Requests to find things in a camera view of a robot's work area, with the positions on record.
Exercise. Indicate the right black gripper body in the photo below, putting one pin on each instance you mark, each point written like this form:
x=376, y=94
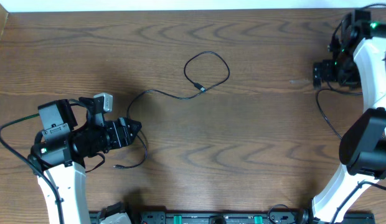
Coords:
x=327, y=71

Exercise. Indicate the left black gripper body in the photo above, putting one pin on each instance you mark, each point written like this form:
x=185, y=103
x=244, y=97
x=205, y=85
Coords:
x=117, y=134

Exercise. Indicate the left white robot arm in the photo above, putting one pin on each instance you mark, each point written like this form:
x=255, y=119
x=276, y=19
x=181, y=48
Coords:
x=74, y=130

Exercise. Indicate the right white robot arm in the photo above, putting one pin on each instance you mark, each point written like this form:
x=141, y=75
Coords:
x=358, y=47

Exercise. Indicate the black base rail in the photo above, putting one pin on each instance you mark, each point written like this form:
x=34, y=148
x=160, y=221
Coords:
x=236, y=217

